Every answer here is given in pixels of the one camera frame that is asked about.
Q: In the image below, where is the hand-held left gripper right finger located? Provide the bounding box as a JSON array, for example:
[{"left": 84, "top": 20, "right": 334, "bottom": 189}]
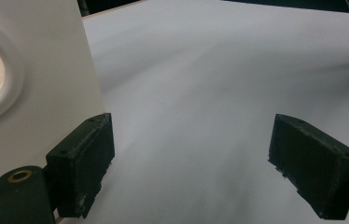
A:
[{"left": 268, "top": 113, "right": 349, "bottom": 220}]

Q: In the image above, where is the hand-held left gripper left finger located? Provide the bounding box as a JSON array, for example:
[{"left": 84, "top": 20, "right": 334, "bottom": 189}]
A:
[{"left": 45, "top": 112, "right": 116, "bottom": 219}]

